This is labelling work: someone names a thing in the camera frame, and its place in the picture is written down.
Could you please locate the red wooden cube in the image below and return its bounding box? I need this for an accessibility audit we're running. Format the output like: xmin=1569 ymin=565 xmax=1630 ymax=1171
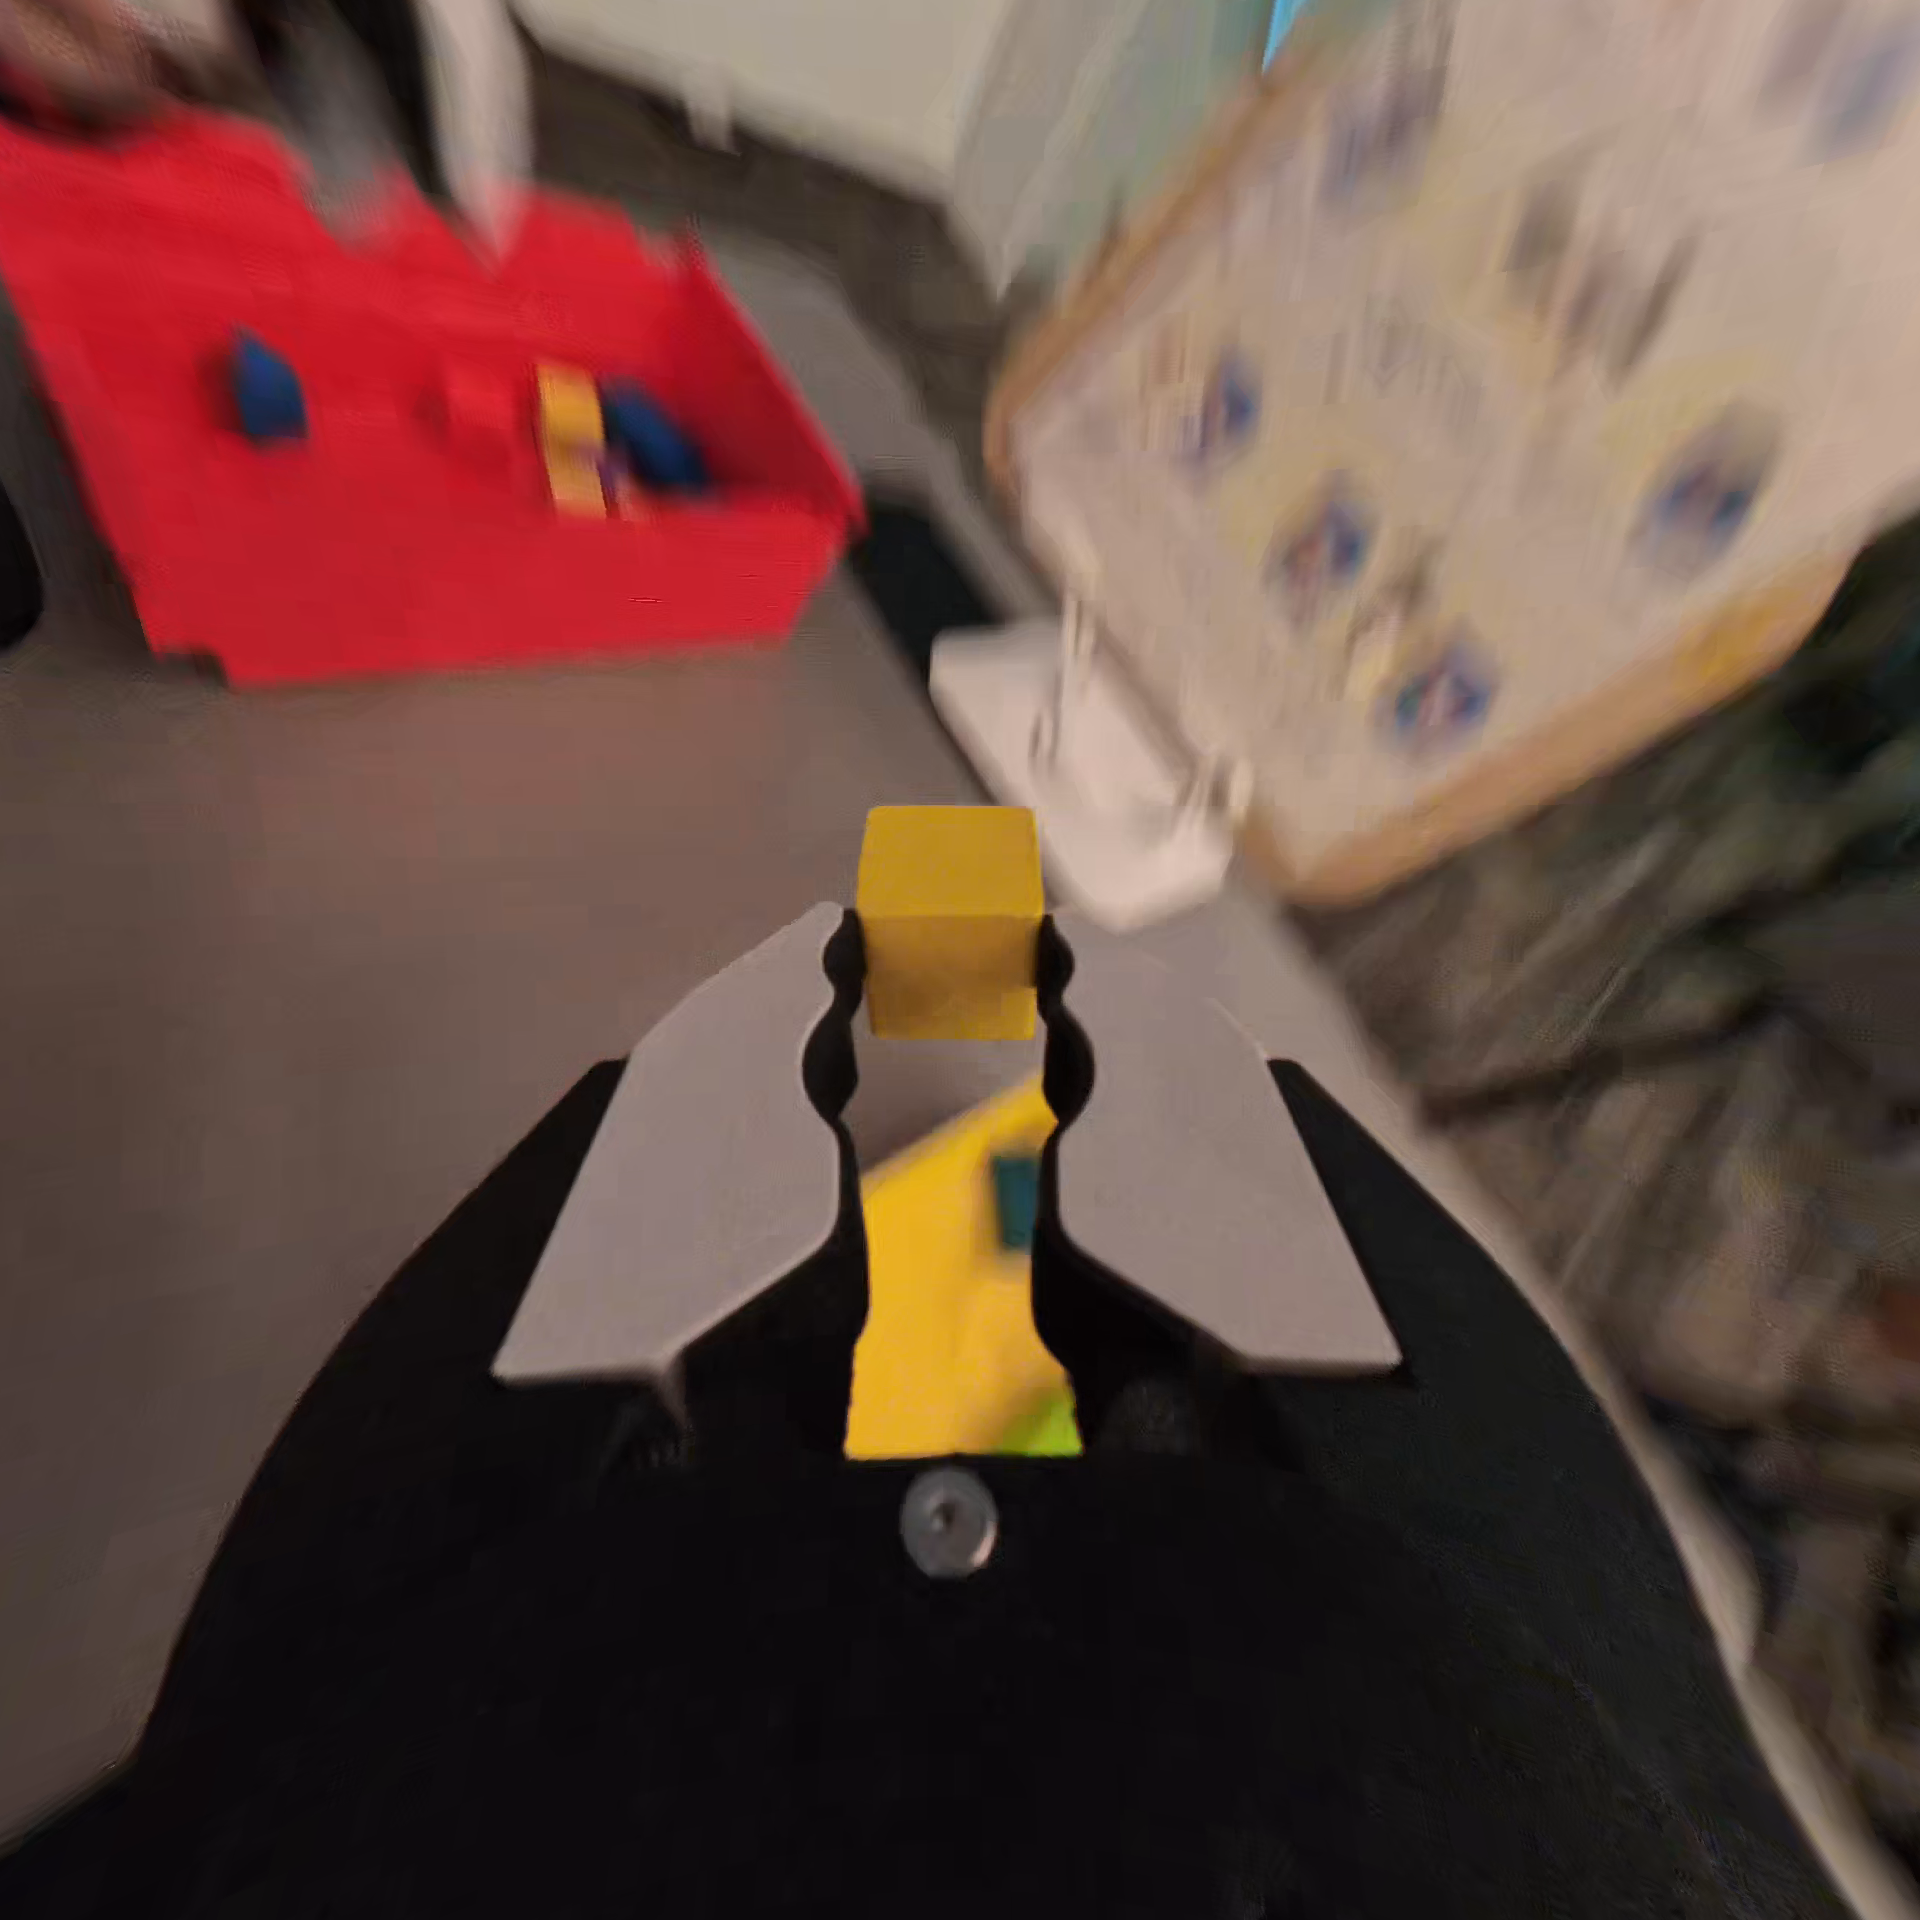
xmin=435 ymin=368 xmax=519 ymax=459

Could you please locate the red plastic bin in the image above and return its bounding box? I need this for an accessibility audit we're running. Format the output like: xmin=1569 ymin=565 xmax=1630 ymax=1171
xmin=0 ymin=112 xmax=868 ymax=694

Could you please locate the yellow wooden cube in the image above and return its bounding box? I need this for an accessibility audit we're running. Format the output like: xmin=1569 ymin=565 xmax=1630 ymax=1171
xmin=534 ymin=359 xmax=608 ymax=519
xmin=854 ymin=805 xmax=1044 ymax=1040

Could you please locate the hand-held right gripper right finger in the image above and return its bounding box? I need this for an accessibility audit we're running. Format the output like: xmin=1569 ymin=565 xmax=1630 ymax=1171
xmin=1030 ymin=909 xmax=1408 ymax=1450

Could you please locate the instruction sheet stand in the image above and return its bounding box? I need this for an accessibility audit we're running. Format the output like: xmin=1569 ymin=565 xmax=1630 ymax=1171
xmin=929 ymin=0 xmax=1920 ymax=934

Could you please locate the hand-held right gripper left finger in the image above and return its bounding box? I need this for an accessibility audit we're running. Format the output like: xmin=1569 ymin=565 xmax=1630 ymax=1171
xmin=488 ymin=901 xmax=875 ymax=1441

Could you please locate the yellow plastic bin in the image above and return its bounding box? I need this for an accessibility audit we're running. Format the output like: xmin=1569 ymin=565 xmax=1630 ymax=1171
xmin=844 ymin=1079 xmax=1086 ymax=1461

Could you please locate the black foam pad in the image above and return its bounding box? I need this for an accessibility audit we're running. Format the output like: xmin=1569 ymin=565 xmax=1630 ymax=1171
xmin=0 ymin=478 xmax=47 ymax=650

